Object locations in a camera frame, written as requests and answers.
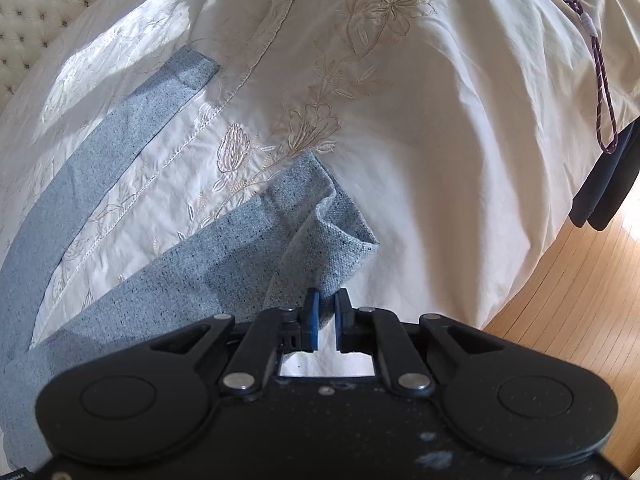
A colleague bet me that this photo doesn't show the purple braided cord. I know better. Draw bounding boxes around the purple braided cord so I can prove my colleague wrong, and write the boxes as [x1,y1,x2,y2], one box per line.
[559,0,620,156]

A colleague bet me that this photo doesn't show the cream embroidered bedspread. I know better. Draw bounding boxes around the cream embroidered bedspread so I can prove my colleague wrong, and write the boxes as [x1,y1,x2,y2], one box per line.
[0,0,640,361]

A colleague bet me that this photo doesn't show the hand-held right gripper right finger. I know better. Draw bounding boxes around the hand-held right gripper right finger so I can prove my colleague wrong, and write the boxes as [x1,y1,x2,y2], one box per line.
[334,287,506,397]

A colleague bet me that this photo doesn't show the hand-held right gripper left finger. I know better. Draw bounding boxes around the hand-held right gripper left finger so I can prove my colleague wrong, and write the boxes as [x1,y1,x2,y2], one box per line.
[150,287,321,398]

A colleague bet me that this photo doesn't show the cream tufted headboard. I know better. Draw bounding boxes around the cream tufted headboard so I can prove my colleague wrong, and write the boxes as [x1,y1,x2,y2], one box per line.
[0,0,153,106]

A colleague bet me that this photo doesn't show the grey pants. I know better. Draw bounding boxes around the grey pants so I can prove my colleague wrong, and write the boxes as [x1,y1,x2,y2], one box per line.
[0,45,381,467]

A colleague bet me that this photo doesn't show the dark hanging garment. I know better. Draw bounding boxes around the dark hanging garment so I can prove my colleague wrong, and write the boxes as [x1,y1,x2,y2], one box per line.
[568,120,640,232]

